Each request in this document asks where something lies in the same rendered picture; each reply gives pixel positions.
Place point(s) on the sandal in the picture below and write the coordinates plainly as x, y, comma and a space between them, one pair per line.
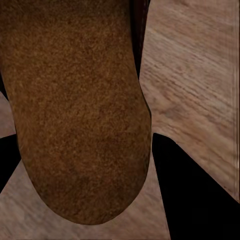
70, 70

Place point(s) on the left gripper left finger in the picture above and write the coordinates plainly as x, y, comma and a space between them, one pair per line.
9, 158

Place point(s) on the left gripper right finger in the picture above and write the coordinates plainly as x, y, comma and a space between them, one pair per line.
196, 206

